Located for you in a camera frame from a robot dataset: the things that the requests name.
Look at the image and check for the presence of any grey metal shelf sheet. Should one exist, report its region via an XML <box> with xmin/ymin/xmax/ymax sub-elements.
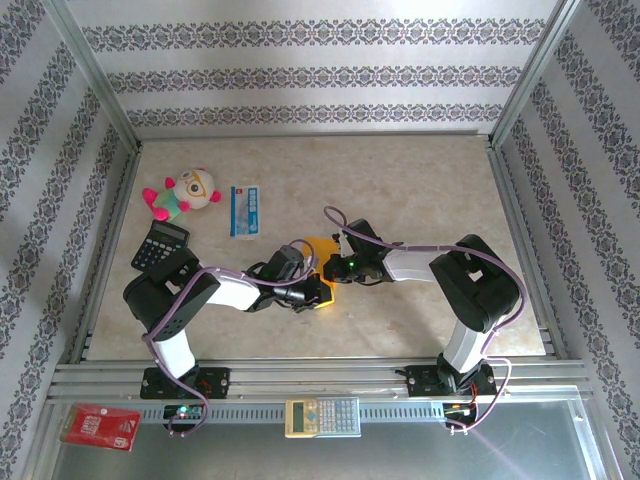
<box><xmin>47</xmin><ymin>399</ymin><xmax>604</xmax><ymax>480</ymax></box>

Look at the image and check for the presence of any blue white plastic packet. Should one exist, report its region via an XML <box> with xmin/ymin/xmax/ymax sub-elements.
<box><xmin>229</xmin><ymin>184</ymin><xmax>262</xmax><ymax>239</ymax></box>

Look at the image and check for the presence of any beige scientific calculator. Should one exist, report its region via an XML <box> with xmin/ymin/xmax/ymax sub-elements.
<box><xmin>284</xmin><ymin>397</ymin><xmax>362</xmax><ymax>439</ymax></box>

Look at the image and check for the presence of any black desk calculator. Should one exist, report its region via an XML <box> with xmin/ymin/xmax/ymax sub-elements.
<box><xmin>130</xmin><ymin>221</ymin><xmax>191</xmax><ymax>274</ymax></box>

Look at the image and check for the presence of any white pink plush toy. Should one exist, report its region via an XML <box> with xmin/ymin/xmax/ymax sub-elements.
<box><xmin>142</xmin><ymin>168</ymin><xmax>223</xmax><ymax>223</ymax></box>

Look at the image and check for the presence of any red card packet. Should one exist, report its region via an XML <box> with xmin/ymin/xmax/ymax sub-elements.
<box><xmin>58</xmin><ymin>403</ymin><xmax>142</xmax><ymax>453</ymax></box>

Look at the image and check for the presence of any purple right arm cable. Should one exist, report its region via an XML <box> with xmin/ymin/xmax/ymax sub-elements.
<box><xmin>323</xmin><ymin>205</ymin><xmax>529</xmax><ymax>436</ymax></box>

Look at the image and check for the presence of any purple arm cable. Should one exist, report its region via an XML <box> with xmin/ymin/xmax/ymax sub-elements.
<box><xmin>142</xmin><ymin>238</ymin><xmax>316</xmax><ymax>439</ymax></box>
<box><xmin>323</xmin><ymin>205</ymin><xmax>529</xmax><ymax>436</ymax></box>

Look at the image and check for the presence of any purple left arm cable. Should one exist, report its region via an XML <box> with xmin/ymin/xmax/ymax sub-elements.
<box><xmin>142</xmin><ymin>238</ymin><xmax>316</xmax><ymax>439</ymax></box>

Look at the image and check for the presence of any aluminium mounting rail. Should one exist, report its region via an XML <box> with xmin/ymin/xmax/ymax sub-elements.
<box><xmin>47</xmin><ymin>357</ymin><xmax>594</xmax><ymax>401</ymax></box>

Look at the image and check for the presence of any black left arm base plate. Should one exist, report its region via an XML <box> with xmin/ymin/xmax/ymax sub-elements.
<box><xmin>139</xmin><ymin>367</ymin><xmax>231</xmax><ymax>401</ymax></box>

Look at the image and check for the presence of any grey slotted cable duct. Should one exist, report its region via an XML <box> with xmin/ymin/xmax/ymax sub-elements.
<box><xmin>139</xmin><ymin>402</ymin><xmax>476</xmax><ymax>425</ymax></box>

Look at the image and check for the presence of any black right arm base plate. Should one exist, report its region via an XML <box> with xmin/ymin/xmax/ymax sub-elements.
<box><xmin>394</xmin><ymin>364</ymin><xmax>499</xmax><ymax>399</ymax></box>

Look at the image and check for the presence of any aluminium table side rail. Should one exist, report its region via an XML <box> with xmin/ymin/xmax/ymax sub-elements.
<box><xmin>487</xmin><ymin>142</ymin><xmax>571</xmax><ymax>360</ymax></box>
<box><xmin>69</xmin><ymin>144</ymin><xmax>144</xmax><ymax>364</ymax></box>

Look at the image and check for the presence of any aluminium frame post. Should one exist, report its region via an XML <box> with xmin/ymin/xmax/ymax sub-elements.
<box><xmin>42</xmin><ymin>0</ymin><xmax>144</xmax><ymax>151</ymax></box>
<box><xmin>487</xmin><ymin>0</ymin><xmax>586</xmax><ymax>146</ymax></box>

